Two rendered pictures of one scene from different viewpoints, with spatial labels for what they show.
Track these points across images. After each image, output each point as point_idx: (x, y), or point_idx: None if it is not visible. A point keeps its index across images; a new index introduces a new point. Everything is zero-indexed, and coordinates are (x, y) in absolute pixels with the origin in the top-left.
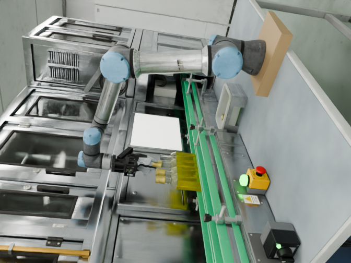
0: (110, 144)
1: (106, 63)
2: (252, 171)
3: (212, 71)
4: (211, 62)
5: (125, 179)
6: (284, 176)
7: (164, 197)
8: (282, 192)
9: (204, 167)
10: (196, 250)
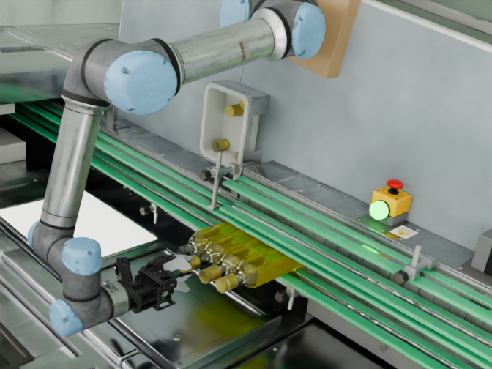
0: (18, 286)
1: (135, 78)
2: (382, 192)
3: (290, 49)
4: (291, 34)
5: (136, 326)
6: (446, 173)
7: (225, 318)
8: (452, 197)
9: (273, 230)
10: (341, 364)
